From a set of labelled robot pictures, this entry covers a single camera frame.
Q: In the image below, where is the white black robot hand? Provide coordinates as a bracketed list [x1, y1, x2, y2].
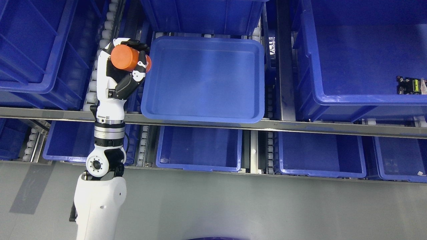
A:
[94, 37, 151, 124]

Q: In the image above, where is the orange cylindrical capacitor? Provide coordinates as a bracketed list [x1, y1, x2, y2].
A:
[110, 44, 140, 72]

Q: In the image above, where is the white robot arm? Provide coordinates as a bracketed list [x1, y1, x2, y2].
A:
[69, 120, 127, 240]

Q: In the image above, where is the white roller track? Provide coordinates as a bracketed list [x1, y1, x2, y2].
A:
[81, 0, 120, 111]

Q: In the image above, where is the blue bin lower left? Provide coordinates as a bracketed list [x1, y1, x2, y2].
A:
[43, 121, 141, 166]

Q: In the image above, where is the large blue bin left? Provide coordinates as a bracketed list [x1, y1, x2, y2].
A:
[0, 0, 107, 110]

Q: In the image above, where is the large blue bin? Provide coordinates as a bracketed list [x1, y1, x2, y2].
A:
[289, 0, 427, 122]
[0, 0, 107, 110]

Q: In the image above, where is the shallow blue plastic tray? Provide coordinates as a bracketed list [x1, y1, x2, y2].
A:
[140, 36, 265, 123]

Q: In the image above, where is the blue bin lower centre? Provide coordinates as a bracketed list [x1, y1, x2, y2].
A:
[156, 126, 243, 173]

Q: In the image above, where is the blue bin top centre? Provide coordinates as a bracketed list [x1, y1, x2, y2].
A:
[141, 0, 266, 36]

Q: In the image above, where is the large blue bin right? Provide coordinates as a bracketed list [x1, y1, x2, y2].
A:
[289, 0, 427, 122]

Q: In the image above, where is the small green circuit board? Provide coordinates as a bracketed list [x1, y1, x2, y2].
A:
[396, 76, 427, 95]

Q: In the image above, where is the metal shelf rail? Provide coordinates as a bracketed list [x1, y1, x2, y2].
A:
[0, 107, 427, 139]

